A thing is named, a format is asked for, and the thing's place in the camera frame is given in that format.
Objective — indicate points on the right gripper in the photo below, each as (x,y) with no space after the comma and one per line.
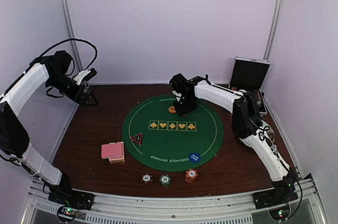
(182,111)

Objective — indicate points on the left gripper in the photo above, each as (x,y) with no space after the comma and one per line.
(82,100)

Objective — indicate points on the orange big blind button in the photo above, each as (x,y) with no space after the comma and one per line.
(171,109)

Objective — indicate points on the black red all-in triangle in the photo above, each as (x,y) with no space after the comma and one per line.
(137,138)

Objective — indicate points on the blue small blind button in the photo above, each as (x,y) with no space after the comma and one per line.
(194,157)

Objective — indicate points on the orange-red poker chip stack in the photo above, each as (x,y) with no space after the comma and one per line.
(191,175)

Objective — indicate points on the green poker chip stack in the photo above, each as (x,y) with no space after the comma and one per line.
(165,180)

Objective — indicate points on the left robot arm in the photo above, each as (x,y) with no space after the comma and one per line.
(50,71)

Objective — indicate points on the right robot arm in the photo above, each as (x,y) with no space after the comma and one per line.
(246,125)

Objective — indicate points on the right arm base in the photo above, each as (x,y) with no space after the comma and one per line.
(271,198)

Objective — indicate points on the round green poker mat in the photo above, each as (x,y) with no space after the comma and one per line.
(169,139)

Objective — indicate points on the aluminium poker chip case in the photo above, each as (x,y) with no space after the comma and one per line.
(249,74)

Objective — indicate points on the red-backed card deck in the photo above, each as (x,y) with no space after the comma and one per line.
(106,151)

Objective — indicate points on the card deck box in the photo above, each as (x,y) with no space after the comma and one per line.
(117,158)

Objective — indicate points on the pale green ceramic plate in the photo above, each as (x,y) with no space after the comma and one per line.
(270,132)

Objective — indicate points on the brown poker chip stack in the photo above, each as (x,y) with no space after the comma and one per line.
(147,178)

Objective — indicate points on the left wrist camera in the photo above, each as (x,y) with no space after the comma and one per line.
(84,75)

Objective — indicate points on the left aluminium frame post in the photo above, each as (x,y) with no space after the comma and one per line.
(70,32)

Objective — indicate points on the aluminium frame post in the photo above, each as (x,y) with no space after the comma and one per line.
(70,32)
(273,28)

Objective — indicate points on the aluminium front rail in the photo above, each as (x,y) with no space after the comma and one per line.
(233,208)

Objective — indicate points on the right aluminium frame post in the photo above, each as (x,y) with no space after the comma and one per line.
(273,28)

